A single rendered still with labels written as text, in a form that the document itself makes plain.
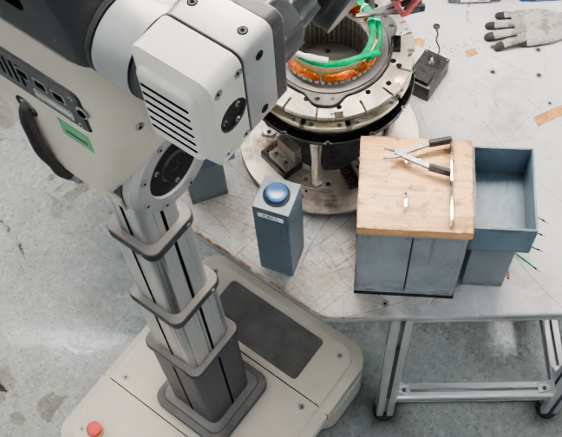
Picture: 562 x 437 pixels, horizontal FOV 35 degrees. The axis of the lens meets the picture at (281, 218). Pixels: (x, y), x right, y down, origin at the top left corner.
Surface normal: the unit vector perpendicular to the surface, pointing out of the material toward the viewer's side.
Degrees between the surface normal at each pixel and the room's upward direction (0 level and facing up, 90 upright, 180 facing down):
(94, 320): 0
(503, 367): 0
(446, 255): 90
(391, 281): 90
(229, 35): 0
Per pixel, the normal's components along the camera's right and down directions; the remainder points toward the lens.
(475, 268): -0.08, 0.88
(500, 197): -0.04, -0.47
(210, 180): 0.33, 0.82
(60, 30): -0.60, 0.72
